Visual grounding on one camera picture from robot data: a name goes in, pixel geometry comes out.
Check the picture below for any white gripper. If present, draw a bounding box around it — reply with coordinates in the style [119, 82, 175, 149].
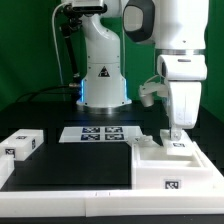
[168, 81, 201, 140]

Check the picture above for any white door panel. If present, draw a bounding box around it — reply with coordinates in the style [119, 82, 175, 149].
[160, 129, 194, 156]
[133, 135, 153, 146]

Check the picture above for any white cabinet body box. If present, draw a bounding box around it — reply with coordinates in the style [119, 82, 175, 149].
[131, 142, 224, 191]

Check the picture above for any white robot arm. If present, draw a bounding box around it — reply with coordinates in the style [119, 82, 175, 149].
[61, 0, 209, 140]

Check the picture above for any white cabinet top block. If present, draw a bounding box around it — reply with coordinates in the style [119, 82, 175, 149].
[0, 129, 44, 161]

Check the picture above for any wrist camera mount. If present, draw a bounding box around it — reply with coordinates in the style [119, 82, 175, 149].
[138, 75, 168, 107]

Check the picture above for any white marker base plate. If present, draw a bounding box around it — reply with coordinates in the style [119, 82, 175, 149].
[59, 126, 142, 143]

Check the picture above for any black cable on table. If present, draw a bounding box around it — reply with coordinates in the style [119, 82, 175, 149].
[14, 84, 83, 103]

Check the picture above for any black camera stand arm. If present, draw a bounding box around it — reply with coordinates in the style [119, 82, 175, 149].
[60, 4, 82, 83]

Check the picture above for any white cable on robot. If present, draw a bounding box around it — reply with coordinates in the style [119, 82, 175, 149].
[51, 1, 73, 88]

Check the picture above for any white obstacle fence frame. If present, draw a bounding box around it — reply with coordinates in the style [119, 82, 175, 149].
[0, 155, 224, 218]

